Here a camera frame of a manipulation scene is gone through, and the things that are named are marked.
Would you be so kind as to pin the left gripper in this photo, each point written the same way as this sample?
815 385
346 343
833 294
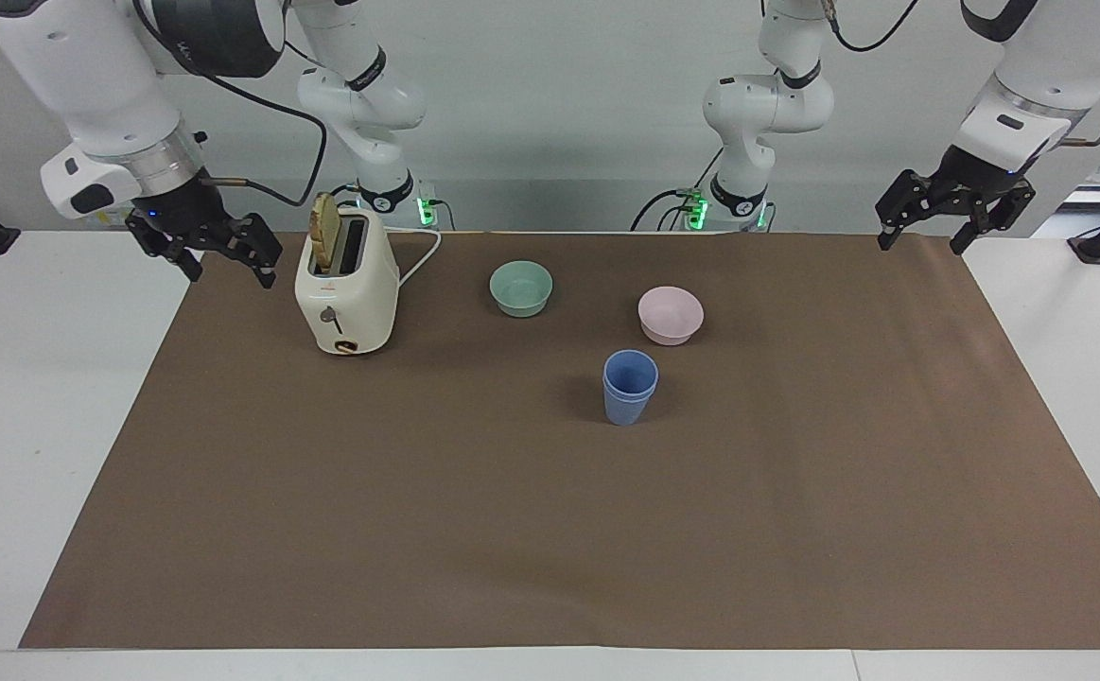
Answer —
975 184

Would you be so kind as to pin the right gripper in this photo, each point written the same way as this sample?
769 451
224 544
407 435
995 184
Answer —
181 206

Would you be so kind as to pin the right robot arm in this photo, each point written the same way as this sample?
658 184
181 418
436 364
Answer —
86 85

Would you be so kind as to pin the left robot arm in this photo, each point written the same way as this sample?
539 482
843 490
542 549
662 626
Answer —
1041 66

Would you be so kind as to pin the toast slice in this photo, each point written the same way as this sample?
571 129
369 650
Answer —
324 232

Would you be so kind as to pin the cream white toaster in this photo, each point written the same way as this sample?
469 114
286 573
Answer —
346 303

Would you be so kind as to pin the pink bowl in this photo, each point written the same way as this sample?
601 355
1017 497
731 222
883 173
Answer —
671 317

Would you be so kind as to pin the green bowl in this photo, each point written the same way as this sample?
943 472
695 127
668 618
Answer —
521 288

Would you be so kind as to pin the blue cup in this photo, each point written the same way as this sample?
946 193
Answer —
627 409
630 367

